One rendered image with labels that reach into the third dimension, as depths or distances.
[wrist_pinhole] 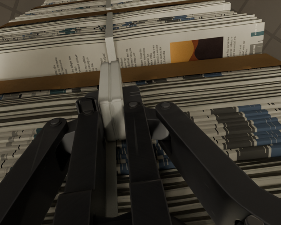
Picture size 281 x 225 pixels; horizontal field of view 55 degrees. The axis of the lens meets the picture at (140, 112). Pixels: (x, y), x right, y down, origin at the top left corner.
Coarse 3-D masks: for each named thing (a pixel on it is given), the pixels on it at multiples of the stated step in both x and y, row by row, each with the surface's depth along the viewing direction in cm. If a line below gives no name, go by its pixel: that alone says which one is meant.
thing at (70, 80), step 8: (8, 80) 30; (16, 80) 30; (24, 80) 30; (32, 80) 30; (40, 80) 30; (48, 80) 29; (56, 80) 29; (64, 80) 29; (72, 80) 29; (80, 80) 29; (0, 88) 28; (8, 88) 28; (16, 88) 28; (24, 88) 28; (32, 88) 27; (40, 88) 27; (48, 88) 27; (56, 88) 27; (64, 88) 27
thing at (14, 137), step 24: (0, 96) 27; (24, 96) 27; (48, 96) 26; (72, 96) 25; (0, 120) 22; (24, 120) 22; (48, 120) 22; (0, 144) 20; (24, 144) 20; (0, 168) 17; (48, 216) 14
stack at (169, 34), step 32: (64, 0) 75; (96, 0) 64; (128, 0) 61; (160, 0) 53; (224, 0) 43; (0, 32) 41; (32, 32) 40; (64, 32) 37; (96, 32) 35; (128, 32) 33; (160, 32) 31; (192, 32) 31; (224, 32) 31; (256, 32) 32; (0, 64) 31; (32, 64) 31; (64, 64) 31; (96, 64) 32; (128, 64) 32
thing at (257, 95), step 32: (160, 96) 24; (192, 96) 24; (224, 96) 23; (256, 96) 23; (224, 128) 20; (256, 128) 19; (160, 160) 17; (256, 160) 17; (192, 192) 15; (192, 224) 13
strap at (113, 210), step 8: (112, 144) 18; (112, 152) 17; (112, 160) 16; (112, 168) 16; (112, 176) 15; (112, 184) 15; (112, 192) 14; (112, 200) 14; (112, 208) 13; (112, 216) 13
